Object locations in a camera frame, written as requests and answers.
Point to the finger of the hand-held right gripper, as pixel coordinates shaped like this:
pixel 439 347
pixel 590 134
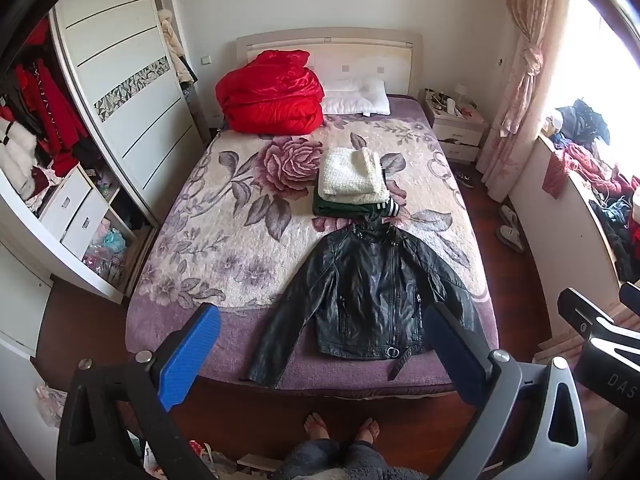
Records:
pixel 582 310
pixel 632 295

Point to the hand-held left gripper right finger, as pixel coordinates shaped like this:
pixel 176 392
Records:
pixel 457 360

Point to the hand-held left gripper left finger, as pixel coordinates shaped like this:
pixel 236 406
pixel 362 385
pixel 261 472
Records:
pixel 190 355

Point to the black leather jacket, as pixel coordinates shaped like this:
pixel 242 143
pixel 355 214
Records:
pixel 370 290

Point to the pile of clothes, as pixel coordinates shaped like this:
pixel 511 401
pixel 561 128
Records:
pixel 600 170

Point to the pastel clothes heap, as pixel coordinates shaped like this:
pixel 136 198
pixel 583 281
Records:
pixel 107 252

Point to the wooden planks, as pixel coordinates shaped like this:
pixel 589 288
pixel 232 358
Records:
pixel 562 342

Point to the white window bench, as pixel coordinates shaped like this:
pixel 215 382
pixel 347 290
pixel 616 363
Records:
pixel 550 220

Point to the person's right foot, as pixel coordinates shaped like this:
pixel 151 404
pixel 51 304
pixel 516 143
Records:
pixel 367 430

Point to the person's foot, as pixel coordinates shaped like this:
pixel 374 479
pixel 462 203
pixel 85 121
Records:
pixel 316 427
pixel 367 430

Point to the person's right leg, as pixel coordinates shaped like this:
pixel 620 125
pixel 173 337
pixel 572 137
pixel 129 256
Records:
pixel 380 462

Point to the person's leg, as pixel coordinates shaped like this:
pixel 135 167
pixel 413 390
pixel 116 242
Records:
pixel 312 460
pixel 380 462

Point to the person's left foot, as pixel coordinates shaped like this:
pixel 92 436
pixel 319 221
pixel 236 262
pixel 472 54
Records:
pixel 316 427

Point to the pink plastic bag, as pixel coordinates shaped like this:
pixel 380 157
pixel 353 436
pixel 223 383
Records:
pixel 50 402

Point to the floral purple blanket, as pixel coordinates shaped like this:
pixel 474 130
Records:
pixel 225 210

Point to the person's left leg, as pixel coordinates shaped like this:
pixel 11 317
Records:
pixel 312 460

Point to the white wardrobe drawer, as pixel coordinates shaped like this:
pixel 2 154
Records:
pixel 85 222

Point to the dark shoes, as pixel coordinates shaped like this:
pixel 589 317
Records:
pixel 464 178

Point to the white wardrobe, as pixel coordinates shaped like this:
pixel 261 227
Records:
pixel 30 260

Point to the green folded garment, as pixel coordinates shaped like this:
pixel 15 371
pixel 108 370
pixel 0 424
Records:
pixel 340 208

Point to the white box on shelf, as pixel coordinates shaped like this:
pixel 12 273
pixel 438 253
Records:
pixel 65 197

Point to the pink floral curtain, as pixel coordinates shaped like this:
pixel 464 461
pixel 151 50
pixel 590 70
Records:
pixel 525 110

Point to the white fluffy folded garment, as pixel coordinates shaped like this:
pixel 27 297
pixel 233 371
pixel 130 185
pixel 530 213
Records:
pixel 350 175

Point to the white nightstand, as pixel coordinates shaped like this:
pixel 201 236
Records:
pixel 460 132

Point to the small white table lamp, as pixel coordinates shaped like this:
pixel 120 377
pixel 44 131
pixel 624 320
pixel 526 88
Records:
pixel 461 92

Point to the white fur garment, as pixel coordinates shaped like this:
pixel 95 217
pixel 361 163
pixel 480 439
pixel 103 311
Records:
pixel 17 160

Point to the red quilt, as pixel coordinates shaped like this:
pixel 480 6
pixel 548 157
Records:
pixel 270 95

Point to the white pillow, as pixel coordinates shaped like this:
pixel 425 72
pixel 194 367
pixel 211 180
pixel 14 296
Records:
pixel 355 100

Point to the red hanging coat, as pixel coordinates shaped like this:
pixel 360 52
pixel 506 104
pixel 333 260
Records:
pixel 52 110

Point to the beige hanging robe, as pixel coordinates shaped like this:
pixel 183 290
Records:
pixel 172 45

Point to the bed with beige headboard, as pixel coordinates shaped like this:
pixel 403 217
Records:
pixel 380 55

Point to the white wardrobe sliding door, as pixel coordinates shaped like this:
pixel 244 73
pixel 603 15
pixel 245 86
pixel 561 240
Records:
pixel 130 35

